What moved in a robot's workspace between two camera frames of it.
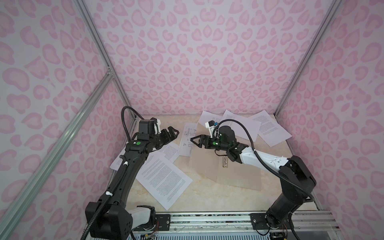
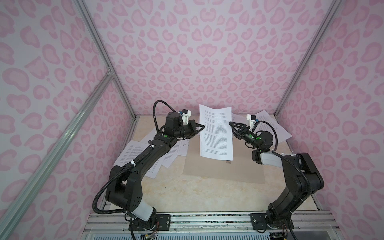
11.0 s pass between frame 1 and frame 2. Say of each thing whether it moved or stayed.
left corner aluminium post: stayed
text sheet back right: stayed
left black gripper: moved
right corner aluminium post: stayed
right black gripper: moved
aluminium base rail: stayed
